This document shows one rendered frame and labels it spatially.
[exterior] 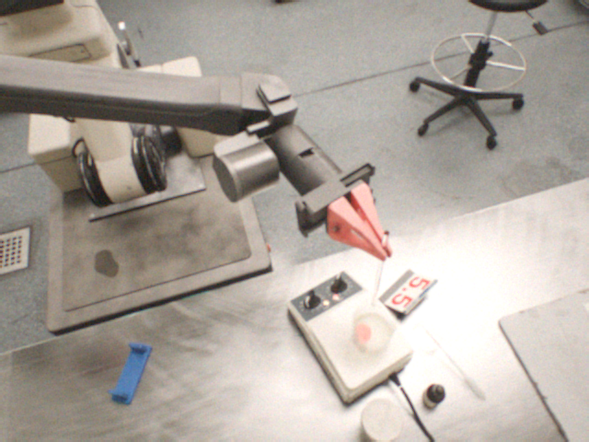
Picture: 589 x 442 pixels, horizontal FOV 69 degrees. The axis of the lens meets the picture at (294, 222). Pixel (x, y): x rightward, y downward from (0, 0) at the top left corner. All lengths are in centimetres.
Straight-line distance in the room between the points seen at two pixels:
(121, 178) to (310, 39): 171
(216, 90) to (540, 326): 66
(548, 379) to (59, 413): 82
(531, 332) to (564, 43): 221
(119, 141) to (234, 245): 45
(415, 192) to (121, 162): 120
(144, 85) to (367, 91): 186
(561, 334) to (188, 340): 65
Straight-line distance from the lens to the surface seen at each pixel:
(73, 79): 57
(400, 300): 80
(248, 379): 78
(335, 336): 70
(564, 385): 85
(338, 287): 76
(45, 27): 115
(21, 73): 58
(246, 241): 134
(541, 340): 86
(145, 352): 84
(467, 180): 201
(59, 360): 92
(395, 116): 221
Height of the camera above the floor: 150
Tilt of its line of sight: 57 degrees down
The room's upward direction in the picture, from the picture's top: 7 degrees counter-clockwise
